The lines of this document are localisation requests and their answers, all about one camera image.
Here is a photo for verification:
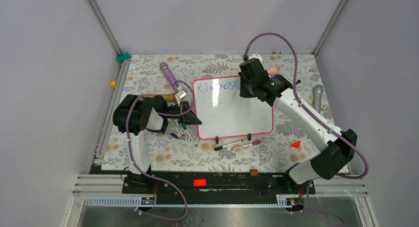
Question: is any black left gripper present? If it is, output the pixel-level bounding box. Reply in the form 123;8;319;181
162;101;202;125

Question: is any pink framed whiteboard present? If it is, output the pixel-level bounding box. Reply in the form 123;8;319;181
192;75;274;139

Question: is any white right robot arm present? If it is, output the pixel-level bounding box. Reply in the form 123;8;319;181
239;58;357;193

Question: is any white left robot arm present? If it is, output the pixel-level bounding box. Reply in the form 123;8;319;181
112;94;202;193

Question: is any green capped marker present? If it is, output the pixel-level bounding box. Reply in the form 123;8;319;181
181;124;198;147

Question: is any red capped marker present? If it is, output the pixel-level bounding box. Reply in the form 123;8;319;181
175;120;185;136

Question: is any blue marker cap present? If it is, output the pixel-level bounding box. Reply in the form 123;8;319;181
170;133;179;139

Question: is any floral patterned mat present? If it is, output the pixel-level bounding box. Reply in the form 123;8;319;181
101;54;322;173

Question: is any black capped marker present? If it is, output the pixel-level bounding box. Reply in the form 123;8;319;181
214;139;243;151

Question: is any purple glitter microphone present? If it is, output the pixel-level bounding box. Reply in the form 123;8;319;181
160;62;179;93

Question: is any purple capped marker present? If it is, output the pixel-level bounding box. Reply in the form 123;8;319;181
231;140;261;150

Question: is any silver toy microphone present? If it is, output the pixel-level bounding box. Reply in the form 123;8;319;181
312;85;324;113

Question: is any red tape label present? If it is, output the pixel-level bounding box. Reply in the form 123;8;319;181
193;179;207;187

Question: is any orange triangle block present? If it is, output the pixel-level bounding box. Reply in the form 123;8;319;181
290;140;301;149

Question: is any brown small block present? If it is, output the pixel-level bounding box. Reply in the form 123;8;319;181
249;169;258;177

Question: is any green corner clamp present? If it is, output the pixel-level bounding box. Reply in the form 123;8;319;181
116;52;131;62

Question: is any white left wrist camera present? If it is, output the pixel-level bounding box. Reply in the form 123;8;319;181
175;90;187;105

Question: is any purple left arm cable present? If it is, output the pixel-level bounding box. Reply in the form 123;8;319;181
125;80;195;221

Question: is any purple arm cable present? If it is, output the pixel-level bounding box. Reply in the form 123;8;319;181
242;32;370;227
125;80;195;221

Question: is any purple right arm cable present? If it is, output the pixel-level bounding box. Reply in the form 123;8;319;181
242;32;370;227

